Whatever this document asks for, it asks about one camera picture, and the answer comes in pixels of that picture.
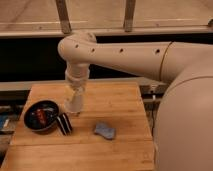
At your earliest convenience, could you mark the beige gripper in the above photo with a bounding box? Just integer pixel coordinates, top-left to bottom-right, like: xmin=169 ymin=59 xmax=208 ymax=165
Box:
xmin=65 ymin=66 xmax=89 ymax=102

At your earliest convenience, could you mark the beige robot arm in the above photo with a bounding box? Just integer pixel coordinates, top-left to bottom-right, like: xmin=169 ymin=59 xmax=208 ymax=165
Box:
xmin=58 ymin=32 xmax=213 ymax=171

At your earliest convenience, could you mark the red object in bowl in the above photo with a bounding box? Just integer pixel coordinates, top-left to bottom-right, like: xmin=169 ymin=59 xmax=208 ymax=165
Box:
xmin=36 ymin=109 xmax=46 ymax=125

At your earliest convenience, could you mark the black round bowl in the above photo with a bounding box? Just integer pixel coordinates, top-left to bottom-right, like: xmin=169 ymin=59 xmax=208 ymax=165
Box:
xmin=24 ymin=100 xmax=59 ymax=132

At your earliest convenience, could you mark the blue grey sponge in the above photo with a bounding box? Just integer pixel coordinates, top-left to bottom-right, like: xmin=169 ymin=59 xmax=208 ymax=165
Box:
xmin=94 ymin=122 xmax=116 ymax=140

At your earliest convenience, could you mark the blue object at left edge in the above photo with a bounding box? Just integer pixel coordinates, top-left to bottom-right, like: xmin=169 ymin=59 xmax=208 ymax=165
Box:
xmin=0 ymin=115 xmax=10 ymax=131

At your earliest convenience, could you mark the left window frame post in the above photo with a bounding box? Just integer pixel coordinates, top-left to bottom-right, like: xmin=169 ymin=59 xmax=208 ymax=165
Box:
xmin=55 ymin=0 xmax=72 ymax=34

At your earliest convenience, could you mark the window frame post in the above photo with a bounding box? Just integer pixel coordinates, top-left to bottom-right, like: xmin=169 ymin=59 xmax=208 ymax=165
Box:
xmin=123 ymin=0 xmax=136 ymax=32
xmin=55 ymin=0 xmax=72 ymax=34

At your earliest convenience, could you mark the right window frame post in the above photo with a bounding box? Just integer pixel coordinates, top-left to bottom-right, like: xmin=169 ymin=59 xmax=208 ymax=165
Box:
xmin=123 ymin=0 xmax=136 ymax=32

